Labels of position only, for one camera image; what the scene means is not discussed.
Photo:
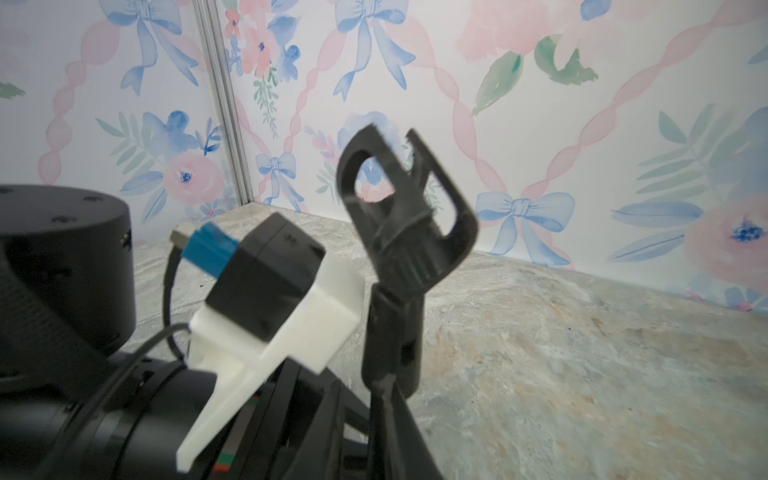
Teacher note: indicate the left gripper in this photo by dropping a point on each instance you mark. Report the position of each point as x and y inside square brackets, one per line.
[293, 427]

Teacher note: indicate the right aluminium corner post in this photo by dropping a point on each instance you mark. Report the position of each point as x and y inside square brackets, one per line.
[215, 52]

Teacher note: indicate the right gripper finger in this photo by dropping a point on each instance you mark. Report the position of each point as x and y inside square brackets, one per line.
[396, 449]

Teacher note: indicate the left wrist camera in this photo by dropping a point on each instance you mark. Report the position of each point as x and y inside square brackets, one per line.
[278, 295]

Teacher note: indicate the black microphone stand pole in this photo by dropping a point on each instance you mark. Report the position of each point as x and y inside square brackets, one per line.
[414, 238]

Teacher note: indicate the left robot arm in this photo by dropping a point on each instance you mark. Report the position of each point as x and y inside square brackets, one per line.
[74, 403]

